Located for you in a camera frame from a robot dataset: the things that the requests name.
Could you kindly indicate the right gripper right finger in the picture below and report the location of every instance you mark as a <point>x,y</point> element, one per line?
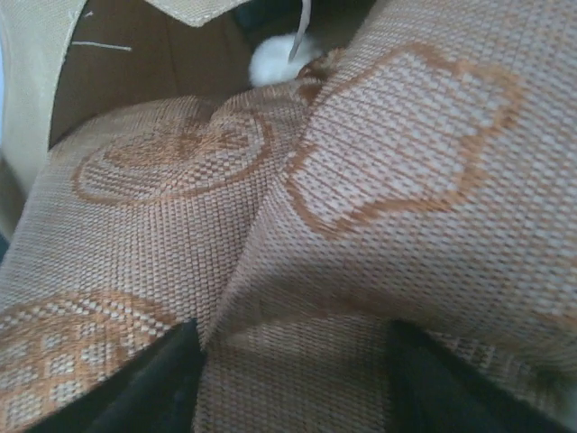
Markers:
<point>433,390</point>

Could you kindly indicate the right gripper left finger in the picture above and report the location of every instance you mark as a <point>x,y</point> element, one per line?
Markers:
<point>156,391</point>

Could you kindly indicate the beige patterned pillow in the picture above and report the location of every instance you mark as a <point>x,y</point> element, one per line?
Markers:
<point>193,253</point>

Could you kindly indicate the white pompom toy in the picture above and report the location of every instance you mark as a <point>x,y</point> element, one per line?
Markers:
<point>279,58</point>

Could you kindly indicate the beige black pet tent fabric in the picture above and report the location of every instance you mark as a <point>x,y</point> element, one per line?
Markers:
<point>135,120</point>

